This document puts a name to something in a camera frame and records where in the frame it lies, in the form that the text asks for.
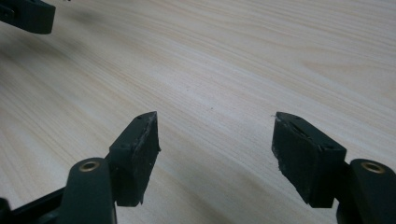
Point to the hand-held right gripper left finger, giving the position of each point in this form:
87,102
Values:
134,161

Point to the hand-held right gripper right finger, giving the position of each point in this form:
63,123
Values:
306,161

